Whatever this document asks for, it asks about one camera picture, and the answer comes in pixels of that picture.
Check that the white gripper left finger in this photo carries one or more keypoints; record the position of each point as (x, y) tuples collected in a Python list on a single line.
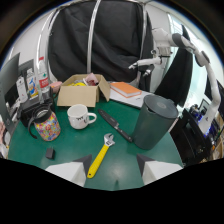
[(71, 170)]

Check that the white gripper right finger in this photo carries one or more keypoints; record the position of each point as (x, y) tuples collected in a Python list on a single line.
[(156, 170)]

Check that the floral patterned kettle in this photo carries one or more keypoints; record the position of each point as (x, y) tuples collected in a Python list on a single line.
[(47, 125)]

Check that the small black cube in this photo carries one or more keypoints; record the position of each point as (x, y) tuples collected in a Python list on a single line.
[(50, 153)]

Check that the dark green cylindrical bin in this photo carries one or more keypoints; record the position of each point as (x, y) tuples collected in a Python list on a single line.
[(153, 122)]

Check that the black chair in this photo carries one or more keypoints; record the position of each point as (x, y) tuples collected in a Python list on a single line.
[(191, 136)]

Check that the white mug with eyelashes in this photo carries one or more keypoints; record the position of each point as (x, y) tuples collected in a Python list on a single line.
[(78, 116)]

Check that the black kitchen knife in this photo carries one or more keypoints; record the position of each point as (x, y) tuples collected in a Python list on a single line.
[(114, 124)]

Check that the black box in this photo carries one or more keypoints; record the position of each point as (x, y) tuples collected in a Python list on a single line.
[(33, 108)]

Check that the open cardboard box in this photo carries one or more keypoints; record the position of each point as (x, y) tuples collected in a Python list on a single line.
[(80, 94)]

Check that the pink cup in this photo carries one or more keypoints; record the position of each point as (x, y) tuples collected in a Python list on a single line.
[(55, 86)]

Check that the orange book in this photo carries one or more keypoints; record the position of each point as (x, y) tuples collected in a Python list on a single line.
[(125, 89)]

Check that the blue yellow snack packet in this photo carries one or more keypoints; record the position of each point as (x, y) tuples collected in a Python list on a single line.
[(32, 85)]

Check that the white bottle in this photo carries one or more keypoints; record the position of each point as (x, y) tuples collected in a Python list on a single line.
[(21, 89)]

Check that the clear water bottle red label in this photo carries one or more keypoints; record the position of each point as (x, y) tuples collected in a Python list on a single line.
[(43, 79)]

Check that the black computer monitor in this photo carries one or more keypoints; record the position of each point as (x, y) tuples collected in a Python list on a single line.
[(9, 80)]

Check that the black backdrop curtain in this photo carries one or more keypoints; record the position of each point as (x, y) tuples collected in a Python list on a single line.
[(113, 40)]

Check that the silver metal frame pole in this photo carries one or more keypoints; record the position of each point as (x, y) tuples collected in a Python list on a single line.
[(93, 35)]

